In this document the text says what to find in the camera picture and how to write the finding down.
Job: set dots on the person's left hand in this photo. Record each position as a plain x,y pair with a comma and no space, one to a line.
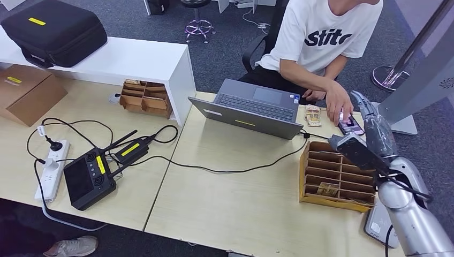
314,95

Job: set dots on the robot right hand grey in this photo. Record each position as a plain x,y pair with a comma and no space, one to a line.
379,131

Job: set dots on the person's right hand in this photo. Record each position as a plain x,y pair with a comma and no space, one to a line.
338,103

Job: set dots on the gold patterned card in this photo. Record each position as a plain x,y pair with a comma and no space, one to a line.
312,110
314,121

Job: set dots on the black smartphone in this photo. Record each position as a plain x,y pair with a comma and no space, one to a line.
352,127

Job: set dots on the large cardboard card organizer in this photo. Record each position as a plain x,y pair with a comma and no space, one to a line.
319,202

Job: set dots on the robot right arm silver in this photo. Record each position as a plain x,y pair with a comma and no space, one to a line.
415,220

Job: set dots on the person's left forearm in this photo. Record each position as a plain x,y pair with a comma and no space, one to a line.
335,69

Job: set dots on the person's right forearm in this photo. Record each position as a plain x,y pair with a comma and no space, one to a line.
305,76

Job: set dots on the person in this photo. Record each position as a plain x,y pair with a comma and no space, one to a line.
319,28

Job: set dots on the gold card in organizer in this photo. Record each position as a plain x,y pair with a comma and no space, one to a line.
328,189

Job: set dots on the chrome stanchion pole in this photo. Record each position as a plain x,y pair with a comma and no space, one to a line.
392,76

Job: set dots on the grey kiosk stand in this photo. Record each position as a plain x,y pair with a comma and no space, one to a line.
422,88

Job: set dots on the grey laptop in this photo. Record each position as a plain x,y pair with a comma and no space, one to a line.
253,106

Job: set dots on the black office chair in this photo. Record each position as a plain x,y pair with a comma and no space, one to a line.
262,39

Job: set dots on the chrome stool base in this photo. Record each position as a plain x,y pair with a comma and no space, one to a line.
198,26

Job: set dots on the small cardboard divider organizer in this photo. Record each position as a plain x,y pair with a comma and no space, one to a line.
144,101

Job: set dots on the black box on floor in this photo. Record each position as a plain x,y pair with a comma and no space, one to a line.
158,6

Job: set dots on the white desk shelf riser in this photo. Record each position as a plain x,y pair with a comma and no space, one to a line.
134,58

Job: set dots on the black power brick yellow label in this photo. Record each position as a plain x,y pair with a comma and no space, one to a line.
131,150

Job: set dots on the black controller with antennas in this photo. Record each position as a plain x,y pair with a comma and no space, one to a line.
87,181

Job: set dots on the black carrying case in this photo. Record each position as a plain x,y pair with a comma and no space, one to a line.
56,33

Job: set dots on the white plug adapter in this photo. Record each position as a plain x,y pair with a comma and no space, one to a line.
50,164

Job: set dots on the white power strip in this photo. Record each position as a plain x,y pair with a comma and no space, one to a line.
51,177

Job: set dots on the white sneaker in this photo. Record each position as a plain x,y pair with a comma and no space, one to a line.
72,246

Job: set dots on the brown cardboard box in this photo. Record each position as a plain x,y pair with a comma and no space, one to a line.
28,94

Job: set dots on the dark trouser leg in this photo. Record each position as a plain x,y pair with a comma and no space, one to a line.
21,234

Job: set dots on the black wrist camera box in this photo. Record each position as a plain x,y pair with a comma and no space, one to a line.
358,152

